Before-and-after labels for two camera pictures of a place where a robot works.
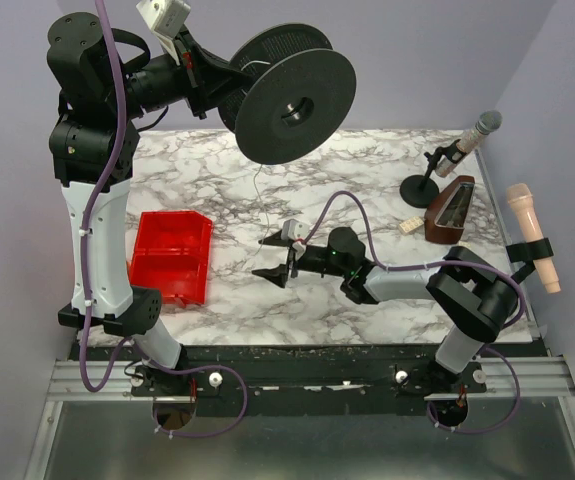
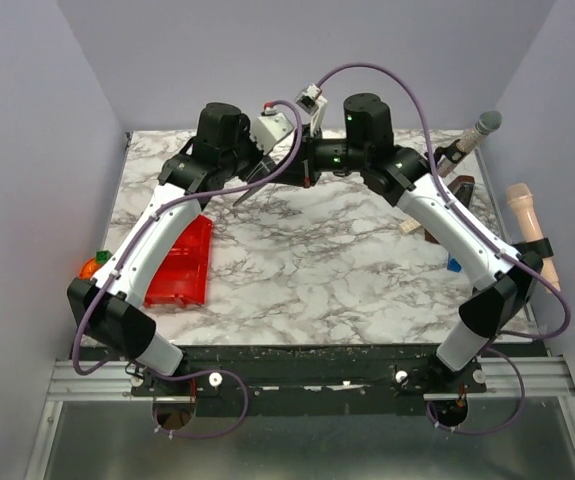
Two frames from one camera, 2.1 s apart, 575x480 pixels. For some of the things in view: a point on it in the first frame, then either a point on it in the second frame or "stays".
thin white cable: (258, 172) to (271, 194)
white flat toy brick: (411, 224) stays
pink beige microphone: (521, 197) stays
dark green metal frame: (296, 381) stays
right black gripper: (292, 258) to (306, 163)
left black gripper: (196, 83) to (258, 167)
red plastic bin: (171, 255) stays
